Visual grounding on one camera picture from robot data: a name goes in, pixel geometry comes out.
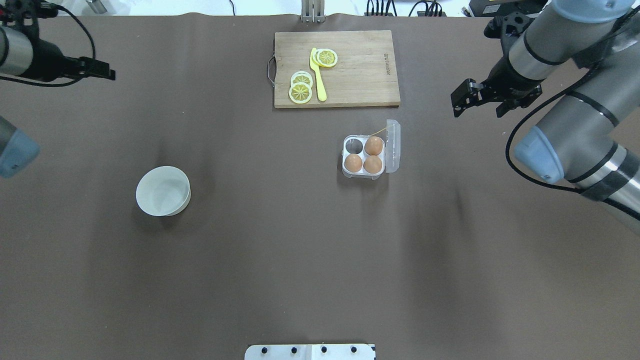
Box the brown egg front slot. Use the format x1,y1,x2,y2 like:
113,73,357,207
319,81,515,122
363,155,383,174

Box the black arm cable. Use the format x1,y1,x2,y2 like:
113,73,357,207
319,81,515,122
505,10,640,194
0,4,97,89

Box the brown egg rear slot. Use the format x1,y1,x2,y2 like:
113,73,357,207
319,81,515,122
364,136,385,156

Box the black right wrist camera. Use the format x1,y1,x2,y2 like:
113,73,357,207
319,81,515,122
483,11,535,41

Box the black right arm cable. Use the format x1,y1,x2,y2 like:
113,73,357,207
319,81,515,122
505,10,640,194

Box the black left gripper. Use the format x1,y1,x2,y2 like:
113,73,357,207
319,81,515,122
30,39,116,83

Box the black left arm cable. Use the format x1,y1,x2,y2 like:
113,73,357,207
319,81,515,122
0,4,97,89

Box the bamboo cutting board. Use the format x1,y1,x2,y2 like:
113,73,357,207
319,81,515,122
274,30,402,109

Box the brown egg from bowl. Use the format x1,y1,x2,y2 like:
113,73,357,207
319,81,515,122
343,153,363,173

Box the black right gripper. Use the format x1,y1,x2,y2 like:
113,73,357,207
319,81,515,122
450,55,543,118

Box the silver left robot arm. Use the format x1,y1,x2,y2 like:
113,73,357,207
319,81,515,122
0,26,116,179

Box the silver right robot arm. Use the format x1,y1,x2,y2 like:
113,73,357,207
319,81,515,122
450,0,640,234

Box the clear plastic egg box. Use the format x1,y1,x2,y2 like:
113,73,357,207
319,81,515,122
340,120,402,180

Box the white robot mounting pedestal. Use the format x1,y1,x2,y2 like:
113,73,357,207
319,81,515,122
244,343,377,360

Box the aluminium frame post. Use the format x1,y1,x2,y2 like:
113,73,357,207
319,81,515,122
300,0,326,24

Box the white ceramic bowl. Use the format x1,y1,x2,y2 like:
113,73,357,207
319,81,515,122
135,166,192,217

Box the lemon slice near handle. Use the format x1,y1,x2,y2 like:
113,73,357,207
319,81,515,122
311,48,338,68

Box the brown egg slot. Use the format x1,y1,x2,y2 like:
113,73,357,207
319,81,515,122
363,155,383,174
364,136,385,156

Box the yellow plastic knife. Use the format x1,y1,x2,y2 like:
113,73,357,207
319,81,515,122
309,47,327,102

